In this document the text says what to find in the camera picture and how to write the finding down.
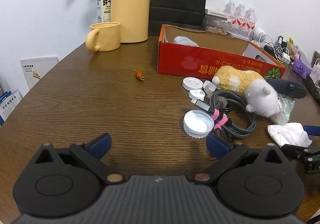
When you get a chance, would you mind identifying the white cloth bag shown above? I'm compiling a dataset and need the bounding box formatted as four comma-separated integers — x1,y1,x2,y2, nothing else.
267,123,312,148

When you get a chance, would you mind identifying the braided black cable bundle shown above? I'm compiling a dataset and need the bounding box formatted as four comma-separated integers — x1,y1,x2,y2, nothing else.
190,88,258,142

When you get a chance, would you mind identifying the large white bottle cap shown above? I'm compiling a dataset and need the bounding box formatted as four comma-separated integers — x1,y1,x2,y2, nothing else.
183,110,214,139

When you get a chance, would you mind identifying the dark blue zip pouch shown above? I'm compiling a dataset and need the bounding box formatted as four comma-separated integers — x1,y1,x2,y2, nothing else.
266,79,308,99

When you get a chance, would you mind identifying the white yellow plush hamster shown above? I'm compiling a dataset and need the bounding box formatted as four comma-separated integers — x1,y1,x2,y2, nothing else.
212,66,283,118

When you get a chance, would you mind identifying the clear cotton swab container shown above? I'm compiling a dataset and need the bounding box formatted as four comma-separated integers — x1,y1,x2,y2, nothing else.
174,36,199,47

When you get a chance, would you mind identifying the small white round cap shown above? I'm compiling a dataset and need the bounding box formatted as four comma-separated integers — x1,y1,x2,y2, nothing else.
188,89,206,101

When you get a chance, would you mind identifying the white round disc cap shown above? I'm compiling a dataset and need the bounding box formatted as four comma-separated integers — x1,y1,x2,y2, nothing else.
182,77,203,91

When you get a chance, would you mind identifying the colourful snack packet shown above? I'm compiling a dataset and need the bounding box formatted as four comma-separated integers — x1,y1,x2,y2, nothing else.
289,37,300,60

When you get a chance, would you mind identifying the small orange wrapped candy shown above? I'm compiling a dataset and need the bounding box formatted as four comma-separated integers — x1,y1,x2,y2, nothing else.
134,70,145,81

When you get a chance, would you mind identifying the white booklet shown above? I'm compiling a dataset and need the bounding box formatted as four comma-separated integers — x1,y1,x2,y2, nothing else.
20,56,59,89

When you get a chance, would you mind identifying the red cardboard box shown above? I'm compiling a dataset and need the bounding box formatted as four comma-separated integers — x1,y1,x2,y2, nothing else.
157,24,285,79

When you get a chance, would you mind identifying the yellow ceramic mug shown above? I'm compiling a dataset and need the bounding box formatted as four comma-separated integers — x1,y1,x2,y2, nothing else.
85,22,120,53

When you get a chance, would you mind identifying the water bottle right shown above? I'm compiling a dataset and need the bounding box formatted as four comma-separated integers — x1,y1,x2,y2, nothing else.
243,7,257,37

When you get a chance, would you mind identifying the water bottle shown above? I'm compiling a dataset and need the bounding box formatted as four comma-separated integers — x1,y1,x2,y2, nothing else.
223,0,236,32
243,7,257,37
232,3,245,34

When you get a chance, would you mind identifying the clear snack container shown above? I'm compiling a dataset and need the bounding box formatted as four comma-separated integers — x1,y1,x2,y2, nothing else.
203,17,228,35

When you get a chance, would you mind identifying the water bottle middle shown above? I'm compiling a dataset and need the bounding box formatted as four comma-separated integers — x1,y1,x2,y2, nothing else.
232,3,245,34

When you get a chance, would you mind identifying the white flat box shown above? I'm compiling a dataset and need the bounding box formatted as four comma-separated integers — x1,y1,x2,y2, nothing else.
205,9,229,19

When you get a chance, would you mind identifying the water bottle left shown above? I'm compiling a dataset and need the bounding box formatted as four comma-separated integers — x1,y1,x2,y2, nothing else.
223,0,236,32

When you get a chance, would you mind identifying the white milk carton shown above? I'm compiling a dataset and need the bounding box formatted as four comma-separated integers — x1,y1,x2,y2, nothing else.
97,0,111,23

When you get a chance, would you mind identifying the yellow thermos jug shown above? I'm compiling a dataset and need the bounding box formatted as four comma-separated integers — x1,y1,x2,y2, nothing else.
111,0,150,43

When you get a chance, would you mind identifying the tangle of charger cables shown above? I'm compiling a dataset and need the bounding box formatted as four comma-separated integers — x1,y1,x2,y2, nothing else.
260,35,295,65

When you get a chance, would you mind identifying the white round camera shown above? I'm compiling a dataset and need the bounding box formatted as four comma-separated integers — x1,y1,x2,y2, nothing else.
252,27,266,46

